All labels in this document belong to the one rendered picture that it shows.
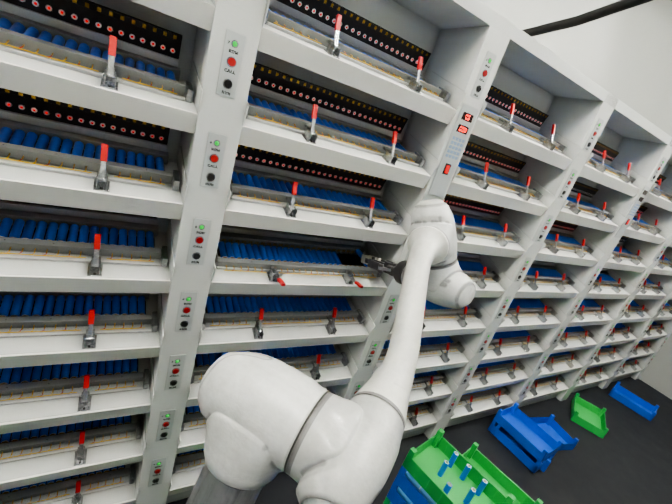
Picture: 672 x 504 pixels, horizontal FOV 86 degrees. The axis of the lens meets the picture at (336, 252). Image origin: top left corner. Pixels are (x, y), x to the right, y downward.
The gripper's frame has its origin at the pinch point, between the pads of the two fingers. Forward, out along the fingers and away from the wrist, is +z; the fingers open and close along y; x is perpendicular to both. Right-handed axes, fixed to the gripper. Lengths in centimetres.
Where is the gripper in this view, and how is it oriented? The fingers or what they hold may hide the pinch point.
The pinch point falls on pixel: (370, 260)
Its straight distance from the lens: 126.2
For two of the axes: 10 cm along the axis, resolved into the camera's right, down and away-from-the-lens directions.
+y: -8.4, -0.8, -5.4
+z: -5.1, -1.9, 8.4
